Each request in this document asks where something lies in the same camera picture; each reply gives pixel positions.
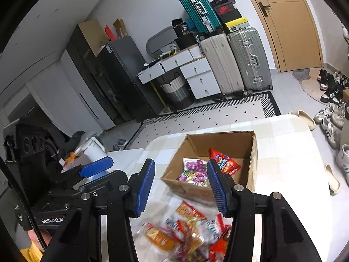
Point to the white wardrobe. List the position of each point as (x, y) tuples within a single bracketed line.
[(68, 95)]

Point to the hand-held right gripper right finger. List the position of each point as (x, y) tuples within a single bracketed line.
[(218, 191)]

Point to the silver suitcase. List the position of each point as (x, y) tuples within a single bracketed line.
[(250, 60)]

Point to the brown paper bag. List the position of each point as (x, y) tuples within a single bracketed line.
[(120, 27)]

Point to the black refrigerator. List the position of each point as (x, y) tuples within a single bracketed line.
[(120, 71)]

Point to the flat cardboard carton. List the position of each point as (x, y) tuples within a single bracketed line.
[(94, 34)]

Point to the white trash bin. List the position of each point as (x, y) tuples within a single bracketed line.
[(95, 147)]

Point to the purple and green candy packet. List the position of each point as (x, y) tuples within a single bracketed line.
[(190, 178)]

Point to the wooden door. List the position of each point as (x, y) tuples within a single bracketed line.
[(289, 24)]

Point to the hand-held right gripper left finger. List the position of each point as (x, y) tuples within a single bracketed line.
[(144, 188)]

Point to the yellow and black shoe box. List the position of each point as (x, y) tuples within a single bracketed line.
[(237, 24)]

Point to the tall black cabinet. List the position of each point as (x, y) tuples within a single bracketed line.
[(81, 60)]

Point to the beige slipper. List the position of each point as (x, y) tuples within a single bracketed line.
[(332, 180), (306, 118)]

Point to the red snack packet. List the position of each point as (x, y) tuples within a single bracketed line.
[(226, 163)]

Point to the striped laundry basket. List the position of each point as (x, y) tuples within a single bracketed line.
[(176, 90)]

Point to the pile of snack packets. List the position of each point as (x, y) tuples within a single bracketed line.
[(185, 223)]

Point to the cardboard box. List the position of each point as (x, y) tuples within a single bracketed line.
[(188, 189)]

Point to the beige suitcase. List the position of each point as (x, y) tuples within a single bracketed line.
[(220, 62)]

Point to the grey and beige door mat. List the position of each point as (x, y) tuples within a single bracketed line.
[(308, 83)]

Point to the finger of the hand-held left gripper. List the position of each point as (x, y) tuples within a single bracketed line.
[(96, 166), (109, 178)]

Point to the white drawer desk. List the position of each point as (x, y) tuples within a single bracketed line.
[(199, 73)]

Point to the person's left forearm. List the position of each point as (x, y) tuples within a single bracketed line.
[(34, 251)]

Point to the oval mirror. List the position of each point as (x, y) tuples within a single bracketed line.
[(160, 41)]

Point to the teal suitcase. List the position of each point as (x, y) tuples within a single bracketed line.
[(195, 8)]

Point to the black and white patterned rug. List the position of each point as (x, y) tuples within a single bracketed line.
[(218, 109)]

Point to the grey slippers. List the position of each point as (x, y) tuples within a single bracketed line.
[(120, 143)]

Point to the pile of sneakers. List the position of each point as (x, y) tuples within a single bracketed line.
[(332, 98)]

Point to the black printed bag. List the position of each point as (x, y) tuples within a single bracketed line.
[(180, 28)]

